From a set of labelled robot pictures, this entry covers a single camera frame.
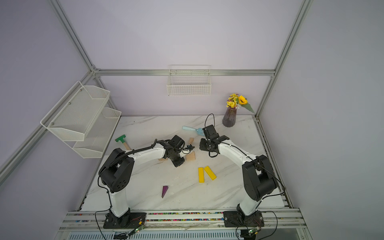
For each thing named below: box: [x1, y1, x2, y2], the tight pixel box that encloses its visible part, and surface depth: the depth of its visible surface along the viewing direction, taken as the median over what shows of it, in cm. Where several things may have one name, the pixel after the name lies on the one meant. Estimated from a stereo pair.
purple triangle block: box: [161, 185, 169, 199], surface depth 83 cm
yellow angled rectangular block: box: [203, 166, 217, 181], surface depth 92 cm
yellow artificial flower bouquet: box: [226, 93, 255, 114], surface depth 97 cm
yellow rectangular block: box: [198, 167, 205, 184], surface depth 90 cm
